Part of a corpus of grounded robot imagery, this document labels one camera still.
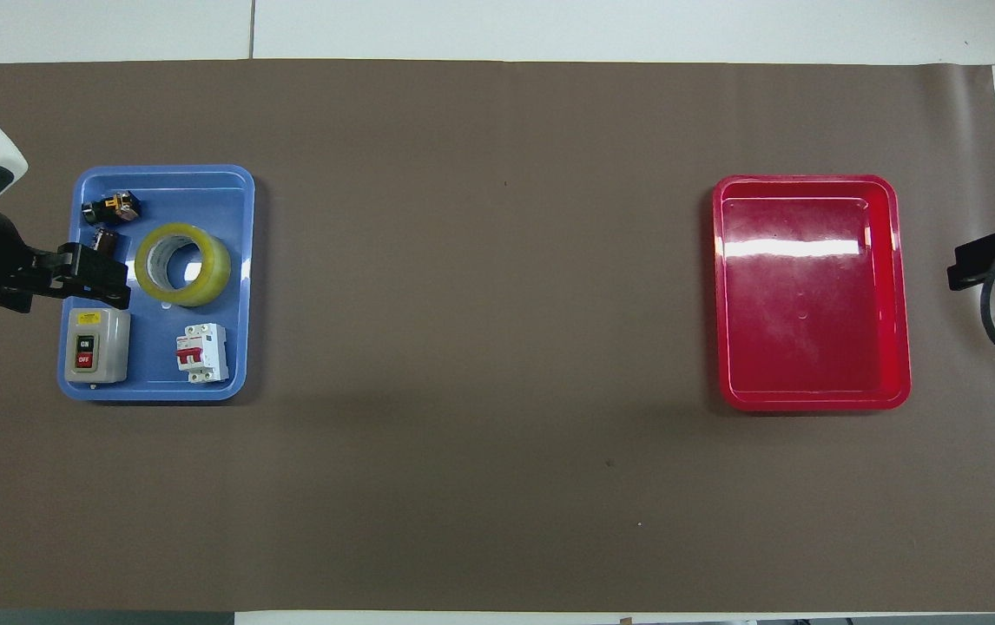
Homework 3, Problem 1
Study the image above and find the small black push-button switch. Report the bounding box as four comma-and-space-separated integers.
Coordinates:
81, 192, 143, 225

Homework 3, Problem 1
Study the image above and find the grey on-off switch box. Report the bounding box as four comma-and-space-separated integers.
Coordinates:
63, 306, 132, 385

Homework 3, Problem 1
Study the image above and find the white red circuit breaker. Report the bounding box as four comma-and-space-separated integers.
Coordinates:
174, 322, 231, 385

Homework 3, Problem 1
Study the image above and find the red plastic tray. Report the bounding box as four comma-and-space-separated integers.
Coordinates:
710, 174, 913, 412

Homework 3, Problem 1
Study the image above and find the blue plastic tray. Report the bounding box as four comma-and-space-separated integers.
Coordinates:
57, 164, 256, 403

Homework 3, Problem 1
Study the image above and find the yellowish clear tape roll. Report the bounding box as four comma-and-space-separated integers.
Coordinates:
134, 222, 233, 308

